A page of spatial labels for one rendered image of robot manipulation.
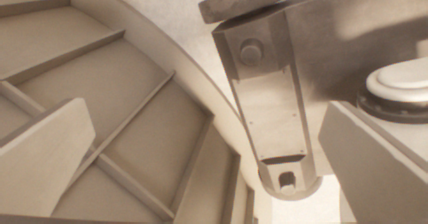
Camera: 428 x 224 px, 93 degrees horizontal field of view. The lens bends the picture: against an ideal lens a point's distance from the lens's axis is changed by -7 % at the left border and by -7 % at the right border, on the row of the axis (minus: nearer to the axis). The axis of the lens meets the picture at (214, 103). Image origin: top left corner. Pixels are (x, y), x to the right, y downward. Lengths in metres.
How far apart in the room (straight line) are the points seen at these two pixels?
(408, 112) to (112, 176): 0.48
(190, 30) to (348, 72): 0.43
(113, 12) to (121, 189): 0.50
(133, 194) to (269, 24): 0.40
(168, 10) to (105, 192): 0.49
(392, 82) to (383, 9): 0.16
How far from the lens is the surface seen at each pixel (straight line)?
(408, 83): 0.40
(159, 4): 0.69
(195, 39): 0.67
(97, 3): 0.77
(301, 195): 0.70
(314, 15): 0.47
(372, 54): 0.52
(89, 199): 0.42
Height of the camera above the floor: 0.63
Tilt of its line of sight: 58 degrees down
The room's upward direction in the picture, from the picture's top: 158 degrees counter-clockwise
